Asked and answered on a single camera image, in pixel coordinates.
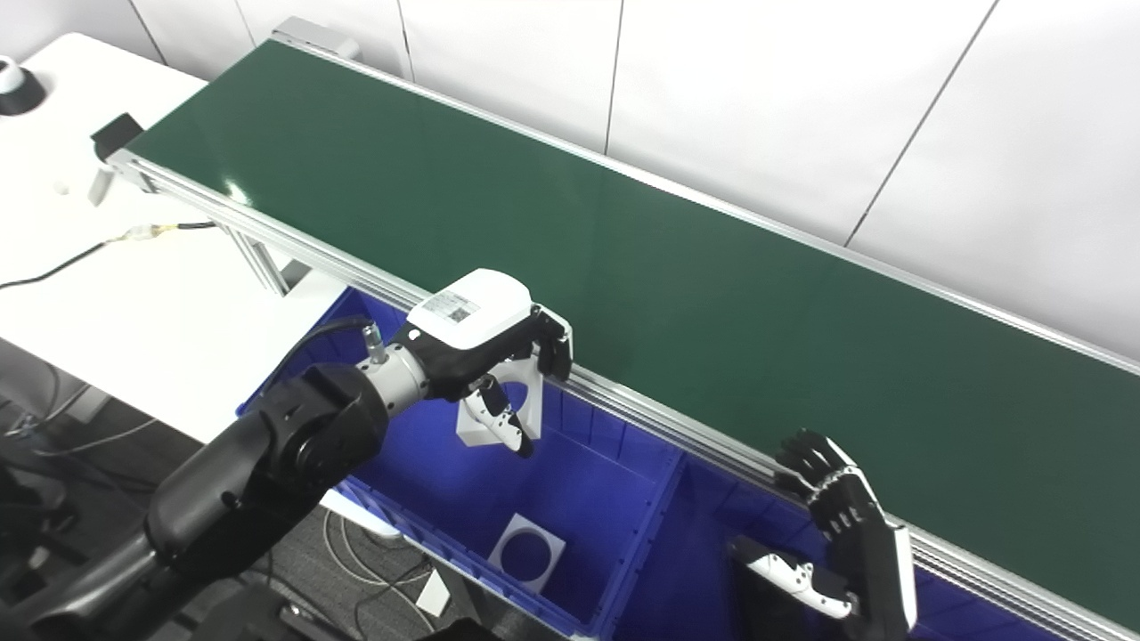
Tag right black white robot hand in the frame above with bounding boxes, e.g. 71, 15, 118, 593
729, 429, 919, 641

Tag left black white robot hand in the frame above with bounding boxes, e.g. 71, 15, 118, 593
391, 268, 576, 460

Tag white square part round hole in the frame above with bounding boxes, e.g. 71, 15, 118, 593
486, 513, 567, 596
455, 354, 545, 450

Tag blue plastic bin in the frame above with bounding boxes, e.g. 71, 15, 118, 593
613, 452, 1074, 641
235, 286, 688, 641

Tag white power adapter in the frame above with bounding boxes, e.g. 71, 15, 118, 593
415, 569, 453, 618

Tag small black box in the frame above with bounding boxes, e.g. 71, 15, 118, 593
91, 112, 144, 163

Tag round black white device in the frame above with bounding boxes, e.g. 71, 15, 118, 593
0, 54, 46, 118

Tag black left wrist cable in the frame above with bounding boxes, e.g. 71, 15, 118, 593
265, 315, 386, 394

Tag green conveyor belt aluminium frame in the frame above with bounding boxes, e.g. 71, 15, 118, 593
89, 15, 1140, 641

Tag white floor cable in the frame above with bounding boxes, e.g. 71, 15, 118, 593
321, 507, 439, 590

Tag black cable with yellow connector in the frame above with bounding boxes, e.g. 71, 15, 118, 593
0, 220, 218, 293

